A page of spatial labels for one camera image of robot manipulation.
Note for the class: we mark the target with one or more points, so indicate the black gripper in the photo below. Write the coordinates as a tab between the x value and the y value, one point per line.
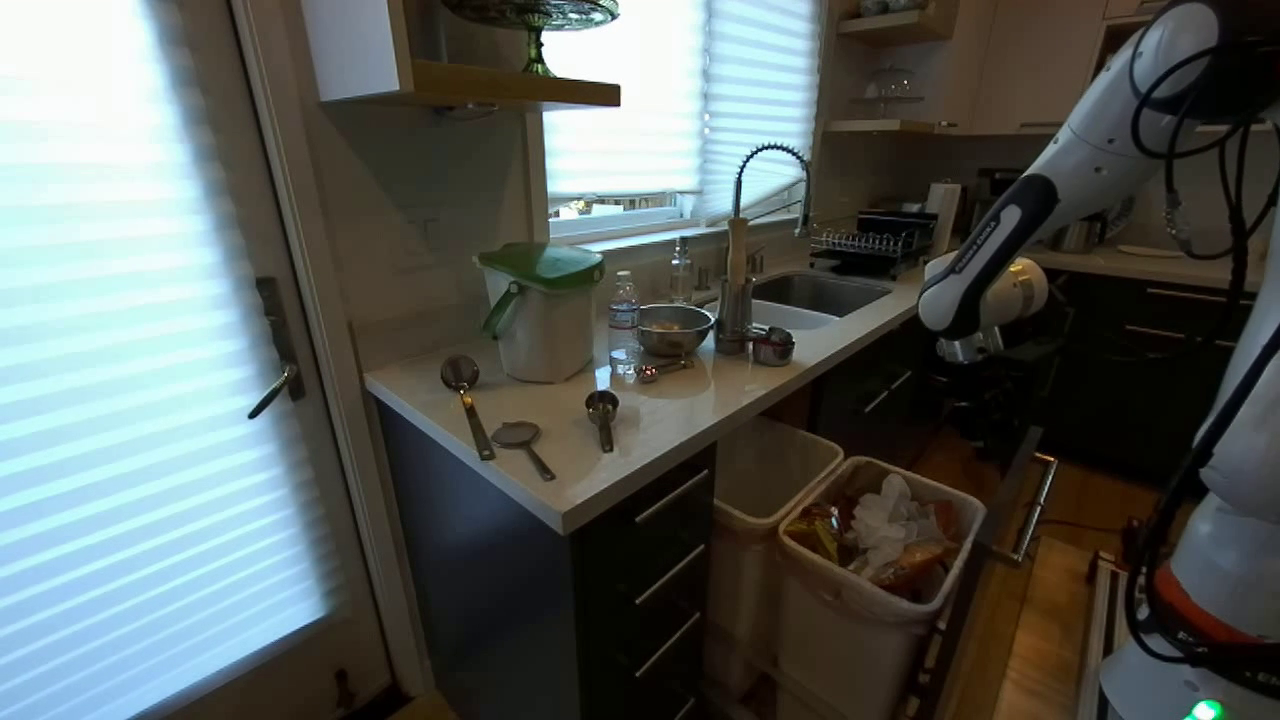
1017	293

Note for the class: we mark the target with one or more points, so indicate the long steel bin handle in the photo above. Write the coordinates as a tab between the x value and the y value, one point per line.
1048	471

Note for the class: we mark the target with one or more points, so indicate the dark bin compartment front panel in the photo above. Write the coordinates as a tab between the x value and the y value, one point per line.
976	630

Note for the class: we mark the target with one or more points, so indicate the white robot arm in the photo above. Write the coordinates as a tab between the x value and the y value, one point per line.
1192	65

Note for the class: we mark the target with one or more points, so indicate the empty white trash bin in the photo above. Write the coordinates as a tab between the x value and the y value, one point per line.
760	471

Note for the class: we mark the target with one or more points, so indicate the white trash bin with garbage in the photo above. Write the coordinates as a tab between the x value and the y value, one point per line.
866	564

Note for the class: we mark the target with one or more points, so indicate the black dish rack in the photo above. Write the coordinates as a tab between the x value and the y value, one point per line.
877	241

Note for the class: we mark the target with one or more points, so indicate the kitchen sink basin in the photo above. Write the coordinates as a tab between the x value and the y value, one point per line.
823	290

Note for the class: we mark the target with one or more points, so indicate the small metal cup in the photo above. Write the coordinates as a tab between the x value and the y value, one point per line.
769	345

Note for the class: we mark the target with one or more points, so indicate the steel kitchen faucet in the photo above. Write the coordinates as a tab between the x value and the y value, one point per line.
736	256

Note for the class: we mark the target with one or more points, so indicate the steel mixing bowl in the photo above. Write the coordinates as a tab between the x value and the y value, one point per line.
672	331

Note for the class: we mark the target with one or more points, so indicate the clear plastic bottle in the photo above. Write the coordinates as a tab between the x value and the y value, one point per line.
620	323

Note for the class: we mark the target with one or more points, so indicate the metal measuring scoop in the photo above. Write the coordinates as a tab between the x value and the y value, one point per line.
600	411

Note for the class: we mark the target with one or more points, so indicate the white compost pail green lid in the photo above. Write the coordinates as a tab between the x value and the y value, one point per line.
543	311

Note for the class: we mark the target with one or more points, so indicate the small metal strainer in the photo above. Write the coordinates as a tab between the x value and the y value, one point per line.
527	435

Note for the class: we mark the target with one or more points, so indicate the dark drawer cabinet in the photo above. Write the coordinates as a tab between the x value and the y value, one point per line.
539	626

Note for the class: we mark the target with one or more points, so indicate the steel drawer handle top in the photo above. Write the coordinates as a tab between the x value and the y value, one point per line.
668	498

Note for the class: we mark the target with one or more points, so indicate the metal ladle wooden handle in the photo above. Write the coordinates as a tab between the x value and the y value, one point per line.
459	375

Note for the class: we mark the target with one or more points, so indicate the door lever handle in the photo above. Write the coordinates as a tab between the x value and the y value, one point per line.
286	376

